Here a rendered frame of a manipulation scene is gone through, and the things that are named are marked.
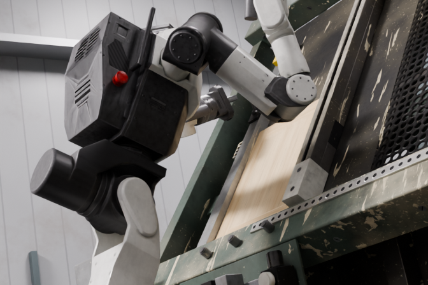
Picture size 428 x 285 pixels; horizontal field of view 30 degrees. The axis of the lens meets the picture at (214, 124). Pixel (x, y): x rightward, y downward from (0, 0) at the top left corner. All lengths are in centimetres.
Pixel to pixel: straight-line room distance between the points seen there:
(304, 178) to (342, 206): 22
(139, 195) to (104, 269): 18
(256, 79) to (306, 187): 32
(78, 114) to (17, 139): 363
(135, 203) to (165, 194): 408
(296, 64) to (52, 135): 386
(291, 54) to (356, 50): 47
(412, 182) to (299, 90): 37
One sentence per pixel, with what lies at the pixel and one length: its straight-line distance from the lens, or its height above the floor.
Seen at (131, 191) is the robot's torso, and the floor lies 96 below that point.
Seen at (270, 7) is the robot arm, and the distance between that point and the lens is 199.
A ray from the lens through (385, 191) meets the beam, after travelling 176.
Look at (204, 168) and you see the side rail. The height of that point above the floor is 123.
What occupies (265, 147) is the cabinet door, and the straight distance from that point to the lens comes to 251.
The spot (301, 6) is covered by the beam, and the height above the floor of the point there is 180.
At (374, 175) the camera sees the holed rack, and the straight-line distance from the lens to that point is 182.
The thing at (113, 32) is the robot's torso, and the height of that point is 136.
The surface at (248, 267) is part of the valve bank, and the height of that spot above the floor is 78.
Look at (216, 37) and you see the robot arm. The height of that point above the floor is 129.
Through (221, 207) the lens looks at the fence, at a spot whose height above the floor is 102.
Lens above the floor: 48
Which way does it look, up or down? 19 degrees up
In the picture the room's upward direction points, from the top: 11 degrees counter-clockwise
